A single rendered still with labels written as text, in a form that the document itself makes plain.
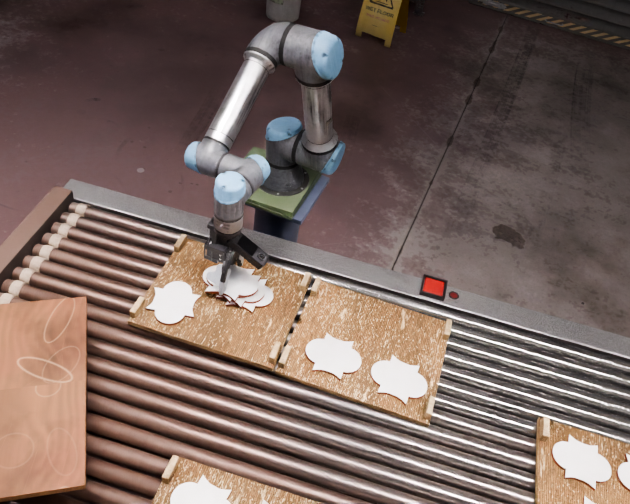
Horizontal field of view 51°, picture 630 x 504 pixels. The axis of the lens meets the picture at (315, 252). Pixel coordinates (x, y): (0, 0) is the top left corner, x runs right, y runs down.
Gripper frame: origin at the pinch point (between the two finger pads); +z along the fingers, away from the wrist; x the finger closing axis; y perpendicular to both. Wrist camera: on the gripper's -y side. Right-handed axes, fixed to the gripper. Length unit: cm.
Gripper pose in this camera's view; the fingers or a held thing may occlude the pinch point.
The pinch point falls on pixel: (232, 280)
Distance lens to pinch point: 185.1
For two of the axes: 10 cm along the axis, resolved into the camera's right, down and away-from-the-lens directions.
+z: -1.3, 7.0, 7.0
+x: -3.5, 6.3, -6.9
